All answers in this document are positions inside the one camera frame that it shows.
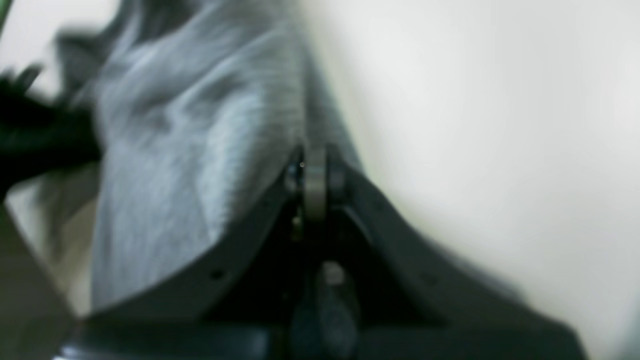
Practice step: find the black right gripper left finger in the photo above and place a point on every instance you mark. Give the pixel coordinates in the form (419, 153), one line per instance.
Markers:
(253, 296)

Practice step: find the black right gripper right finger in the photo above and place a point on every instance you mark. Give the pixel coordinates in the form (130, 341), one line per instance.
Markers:
(417, 302)

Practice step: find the grey t-shirt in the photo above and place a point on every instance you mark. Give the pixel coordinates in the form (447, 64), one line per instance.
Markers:
(197, 105)

